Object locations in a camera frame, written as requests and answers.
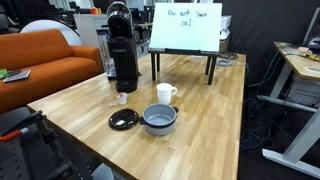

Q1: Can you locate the coffee pod with foil top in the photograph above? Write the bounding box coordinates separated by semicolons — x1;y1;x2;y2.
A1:
115;92;129;106

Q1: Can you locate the black pot lid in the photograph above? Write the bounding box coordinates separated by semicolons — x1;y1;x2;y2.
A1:
108;108;140;131

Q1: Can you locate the white ceramic mug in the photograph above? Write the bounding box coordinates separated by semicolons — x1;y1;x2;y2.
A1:
156;82;179;105

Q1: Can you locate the black whiteboard stand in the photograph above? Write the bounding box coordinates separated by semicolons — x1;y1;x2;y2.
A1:
148;48;221;86

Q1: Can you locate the black coffee machine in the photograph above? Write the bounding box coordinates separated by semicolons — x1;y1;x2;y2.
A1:
104;1;140;94

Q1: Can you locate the white whiteboard with writing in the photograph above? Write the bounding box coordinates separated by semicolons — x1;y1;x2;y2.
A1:
148;2;223;54

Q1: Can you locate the brown cardboard box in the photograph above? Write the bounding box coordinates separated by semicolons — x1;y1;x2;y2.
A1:
218;36;232;54

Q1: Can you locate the white box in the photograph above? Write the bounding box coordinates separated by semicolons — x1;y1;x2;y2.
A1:
220;14;233;41

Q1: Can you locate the white cabinet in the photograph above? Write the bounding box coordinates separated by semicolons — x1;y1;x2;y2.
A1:
73;13;109;51

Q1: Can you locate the orange sofa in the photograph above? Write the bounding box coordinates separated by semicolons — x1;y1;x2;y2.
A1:
0;28;104;115

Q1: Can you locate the white round panel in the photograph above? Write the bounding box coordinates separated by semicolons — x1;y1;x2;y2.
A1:
19;18;83;47

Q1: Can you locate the wooden desk with white legs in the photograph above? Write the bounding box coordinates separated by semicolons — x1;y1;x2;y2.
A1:
258;41;320;179

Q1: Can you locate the grey box under desk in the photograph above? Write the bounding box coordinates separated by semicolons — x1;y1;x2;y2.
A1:
287;74;320;108

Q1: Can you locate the grey tablet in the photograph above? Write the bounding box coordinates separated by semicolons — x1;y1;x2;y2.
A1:
2;69;32;84

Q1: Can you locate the black metal rig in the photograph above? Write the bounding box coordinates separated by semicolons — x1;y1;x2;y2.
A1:
0;106;101;180

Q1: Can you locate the grey monitor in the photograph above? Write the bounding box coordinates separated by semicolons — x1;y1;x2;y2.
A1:
302;6;320;51

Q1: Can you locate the grey pot with black handles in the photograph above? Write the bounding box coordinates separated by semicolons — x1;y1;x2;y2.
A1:
138;103;180;137

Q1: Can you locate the grey coiled cable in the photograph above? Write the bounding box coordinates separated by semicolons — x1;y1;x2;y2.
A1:
215;56;235;68

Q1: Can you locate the blue cable bundle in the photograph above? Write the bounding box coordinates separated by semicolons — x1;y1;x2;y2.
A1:
239;49;284;153

